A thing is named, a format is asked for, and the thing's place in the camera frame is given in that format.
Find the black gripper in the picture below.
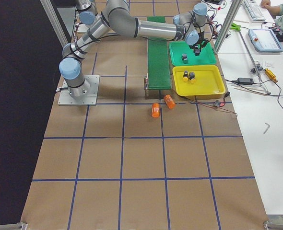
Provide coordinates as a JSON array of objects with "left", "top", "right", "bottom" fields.
[{"left": 189, "top": 38, "right": 208, "bottom": 51}]

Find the yellow push button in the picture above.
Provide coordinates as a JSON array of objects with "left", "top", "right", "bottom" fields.
[
  {"left": 189, "top": 72, "right": 196, "bottom": 84},
  {"left": 182, "top": 71, "right": 189, "bottom": 81}
]

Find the orange cylinder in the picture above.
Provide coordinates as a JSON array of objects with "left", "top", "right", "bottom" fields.
[
  {"left": 152, "top": 103, "right": 160, "bottom": 118},
  {"left": 164, "top": 94, "right": 176, "bottom": 109}
]

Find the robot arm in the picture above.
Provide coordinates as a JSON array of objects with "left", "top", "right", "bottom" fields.
[
  {"left": 76, "top": 0, "right": 98, "bottom": 26},
  {"left": 59, "top": 0, "right": 207, "bottom": 99}
]

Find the green plastic tray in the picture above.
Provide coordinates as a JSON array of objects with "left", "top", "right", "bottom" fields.
[{"left": 169, "top": 41, "right": 216, "bottom": 66}]

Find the green grabber tool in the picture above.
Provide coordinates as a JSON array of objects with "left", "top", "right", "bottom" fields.
[{"left": 230, "top": 23, "right": 271, "bottom": 95}]

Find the yellow plastic tray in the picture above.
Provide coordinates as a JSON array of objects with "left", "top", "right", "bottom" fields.
[{"left": 172, "top": 65, "right": 226, "bottom": 98}]

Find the black power adapter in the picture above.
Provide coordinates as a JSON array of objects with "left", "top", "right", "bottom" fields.
[{"left": 237, "top": 78, "right": 254, "bottom": 85}]

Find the green conveyor belt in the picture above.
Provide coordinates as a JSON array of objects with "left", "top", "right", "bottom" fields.
[{"left": 144, "top": 16, "right": 173, "bottom": 91}]

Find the white keyboard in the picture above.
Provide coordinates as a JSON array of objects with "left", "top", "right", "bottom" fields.
[{"left": 242, "top": 0, "right": 266, "bottom": 23}]

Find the teach pendant tablet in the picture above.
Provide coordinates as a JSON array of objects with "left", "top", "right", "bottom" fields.
[{"left": 248, "top": 29, "right": 283, "bottom": 53}]

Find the gold metal cylinder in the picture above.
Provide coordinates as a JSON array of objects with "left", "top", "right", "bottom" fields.
[{"left": 264, "top": 68, "right": 278, "bottom": 83}]

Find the metal hex key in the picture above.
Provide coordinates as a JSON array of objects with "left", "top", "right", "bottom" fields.
[{"left": 263, "top": 122, "right": 271, "bottom": 135}]

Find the aluminium frame post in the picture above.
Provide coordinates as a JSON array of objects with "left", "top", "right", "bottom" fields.
[{"left": 213, "top": 0, "right": 242, "bottom": 54}]

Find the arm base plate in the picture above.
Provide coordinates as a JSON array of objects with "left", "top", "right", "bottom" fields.
[{"left": 58, "top": 75, "right": 100, "bottom": 106}]

